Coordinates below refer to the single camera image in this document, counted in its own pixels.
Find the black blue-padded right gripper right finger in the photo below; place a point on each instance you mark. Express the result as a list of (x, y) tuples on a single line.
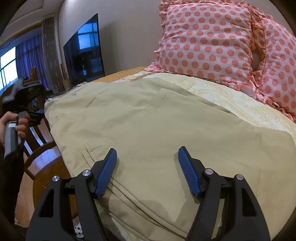
[(228, 208)]

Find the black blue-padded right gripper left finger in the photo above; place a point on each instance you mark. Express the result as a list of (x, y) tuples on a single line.
[(66, 199)]

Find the khaki beige pants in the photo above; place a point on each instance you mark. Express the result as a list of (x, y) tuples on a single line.
[(147, 121)]

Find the bright window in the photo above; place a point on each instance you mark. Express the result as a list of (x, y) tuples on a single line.
[(8, 69)]

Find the blue window curtain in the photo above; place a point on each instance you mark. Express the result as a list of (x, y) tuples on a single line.
[(29, 54)]

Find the brown wooden chair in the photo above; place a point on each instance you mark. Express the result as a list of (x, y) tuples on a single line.
[(43, 160)]

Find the black flat screen television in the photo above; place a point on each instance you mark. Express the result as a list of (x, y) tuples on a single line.
[(83, 54)]

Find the cream patterned bed sheet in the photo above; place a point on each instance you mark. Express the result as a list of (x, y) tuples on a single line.
[(240, 104)]

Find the pink polka dot pillow right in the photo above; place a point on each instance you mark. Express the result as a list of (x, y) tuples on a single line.
[(275, 74)]

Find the pink polka dot pillow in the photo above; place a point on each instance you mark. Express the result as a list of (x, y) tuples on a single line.
[(207, 39), (275, 74)]

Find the pink polka dot pillow left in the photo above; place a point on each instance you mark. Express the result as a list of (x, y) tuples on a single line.
[(207, 39)]

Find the wooden bed frame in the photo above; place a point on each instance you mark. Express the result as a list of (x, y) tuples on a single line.
[(121, 74)]

